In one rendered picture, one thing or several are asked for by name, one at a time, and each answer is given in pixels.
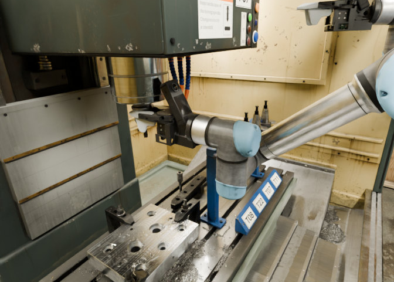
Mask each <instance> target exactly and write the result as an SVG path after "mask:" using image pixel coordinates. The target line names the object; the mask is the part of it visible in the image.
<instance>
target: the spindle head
mask: <svg viewBox="0 0 394 282"><path fill-rule="evenodd" d="M242 12H246V29H247V26H248V25H249V24H250V25H251V28H252V20H251V22H248V21H247V14H248V13H249V12H251V14H252V16H253V0H251V9H248V8H242V7H238V6H235V0H233V18H232V38H206V39H199V24H198V0H0V16H1V21H2V24H3V27H4V31H5V35H6V39H7V42H8V46H9V50H10V51H11V52H12V53H11V54H12V55H42V56H90V57H139V58H163V59H164V58H170V57H180V56H189V55H199V54H204V53H214V52H224V51H230V50H239V49H248V48H251V43H250V45H249V46H247V44H246V43H245V46H241V45H240V38H241V20H242ZM248 36H249V37H250V39H251V41H252V30H251V33H250V34H249V35H248V34H247V31H246V39H247V37H248Z"/></svg>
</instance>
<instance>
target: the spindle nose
mask: <svg viewBox="0 0 394 282"><path fill-rule="evenodd" d="M106 63H107V71H108V74H109V75H108V78H109V83H110V90H111V95H112V98H113V101H115V102H116V103H119V104H129V105H137V104H150V103H157V102H160V101H163V100H166V99H165V97H164V95H163V93H162V91H161V89H160V86H161V85H162V84H163V83H165V82H166V81H169V72H168V70H169V68H168V58H164V59H163V58H139V57H106Z"/></svg>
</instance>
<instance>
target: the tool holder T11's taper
mask: <svg viewBox="0 0 394 282"><path fill-rule="evenodd" d="M260 122H261V123H264V124H267V123H269V122H270V121H269V108H263V109H262V112H261V117H260Z"/></svg>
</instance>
